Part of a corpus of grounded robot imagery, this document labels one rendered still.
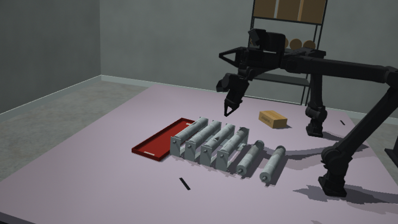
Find red scrap tray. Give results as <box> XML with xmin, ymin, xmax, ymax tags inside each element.
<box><xmin>132</xmin><ymin>118</ymin><xmax>195</xmax><ymax>161</ymax></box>

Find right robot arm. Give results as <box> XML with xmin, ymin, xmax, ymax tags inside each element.
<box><xmin>216</xmin><ymin>47</ymin><xmax>327</xmax><ymax>138</ymax></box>

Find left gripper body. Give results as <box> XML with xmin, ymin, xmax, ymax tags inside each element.
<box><xmin>239</xmin><ymin>47</ymin><xmax>263</xmax><ymax>70</ymax></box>

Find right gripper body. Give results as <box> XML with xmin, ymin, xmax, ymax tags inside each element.
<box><xmin>225</xmin><ymin>90</ymin><xmax>244</xmax><ymax>110</ymax></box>

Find brown cardboard box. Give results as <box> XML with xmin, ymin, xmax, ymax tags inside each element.
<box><xmin>259</xmin><ymin>110</ymin><xmax>288</xmax><ymax>128</ymax></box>

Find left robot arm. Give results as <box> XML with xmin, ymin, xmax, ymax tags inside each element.
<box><xmin>248</xmin><ymin>28</ymin><xmax>398</xmax><ymax>197</ymax></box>

